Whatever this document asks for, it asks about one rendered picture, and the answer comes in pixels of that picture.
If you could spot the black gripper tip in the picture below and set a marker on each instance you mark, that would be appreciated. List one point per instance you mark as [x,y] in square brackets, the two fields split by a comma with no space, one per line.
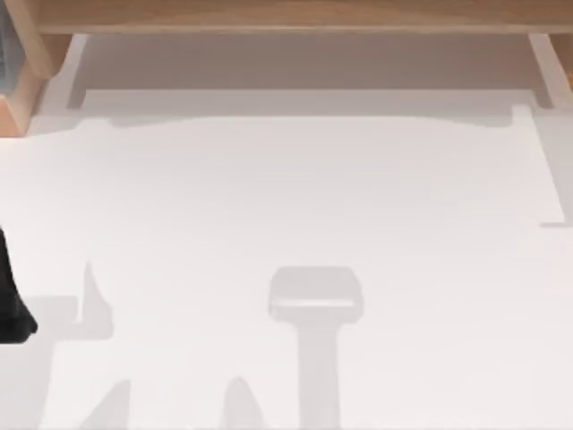
[11,309]

